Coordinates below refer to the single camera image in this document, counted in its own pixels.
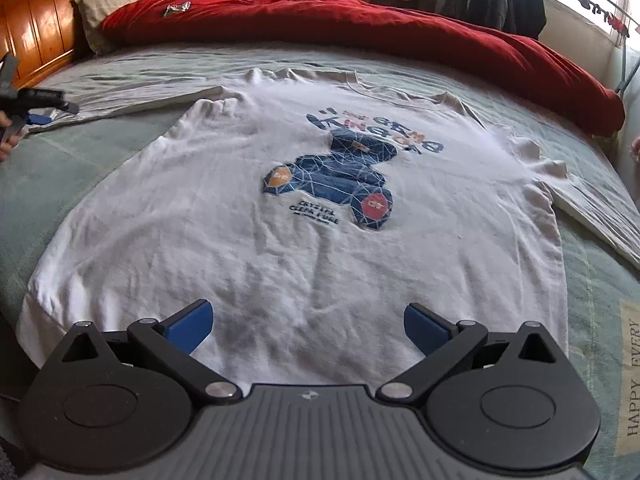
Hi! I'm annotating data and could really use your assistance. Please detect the metal drying rack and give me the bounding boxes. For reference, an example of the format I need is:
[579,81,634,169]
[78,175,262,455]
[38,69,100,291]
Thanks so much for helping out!
[505,0,640,94]

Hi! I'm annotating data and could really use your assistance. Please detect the beige pillow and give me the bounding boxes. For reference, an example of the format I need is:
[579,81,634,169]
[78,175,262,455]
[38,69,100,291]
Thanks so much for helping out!
[72,0,173,57]

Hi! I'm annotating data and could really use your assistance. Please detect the red duvet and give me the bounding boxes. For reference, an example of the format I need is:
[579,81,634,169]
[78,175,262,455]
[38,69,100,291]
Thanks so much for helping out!
[100,0,626,137]

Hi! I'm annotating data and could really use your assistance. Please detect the dark hanging jackets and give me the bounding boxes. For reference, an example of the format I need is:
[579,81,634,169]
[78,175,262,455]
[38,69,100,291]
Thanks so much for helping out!
[442,0,547,41]

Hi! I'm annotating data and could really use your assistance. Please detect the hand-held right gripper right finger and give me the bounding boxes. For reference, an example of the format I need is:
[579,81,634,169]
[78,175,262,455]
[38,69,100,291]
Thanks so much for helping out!
[376,302,571,406]

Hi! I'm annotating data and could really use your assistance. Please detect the pale green bed sheet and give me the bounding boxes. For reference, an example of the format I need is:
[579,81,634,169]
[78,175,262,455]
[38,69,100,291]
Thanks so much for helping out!
[0,42,640,480]

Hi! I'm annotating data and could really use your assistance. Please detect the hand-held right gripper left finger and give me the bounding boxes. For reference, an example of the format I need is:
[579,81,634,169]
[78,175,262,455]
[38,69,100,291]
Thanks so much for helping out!
[60,299,243,405]

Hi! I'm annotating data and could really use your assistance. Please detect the white printed t-shirt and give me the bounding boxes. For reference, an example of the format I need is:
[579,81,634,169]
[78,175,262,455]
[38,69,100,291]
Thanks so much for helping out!
[15,67,640,391]

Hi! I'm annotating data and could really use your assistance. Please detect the wooden headboard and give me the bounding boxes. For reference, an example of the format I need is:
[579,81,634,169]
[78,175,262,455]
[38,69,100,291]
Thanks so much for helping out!
[0,0,173,92]

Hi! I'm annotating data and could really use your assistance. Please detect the person's left hand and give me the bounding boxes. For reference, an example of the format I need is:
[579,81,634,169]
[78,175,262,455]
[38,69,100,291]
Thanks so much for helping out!
[0,112,20,163]

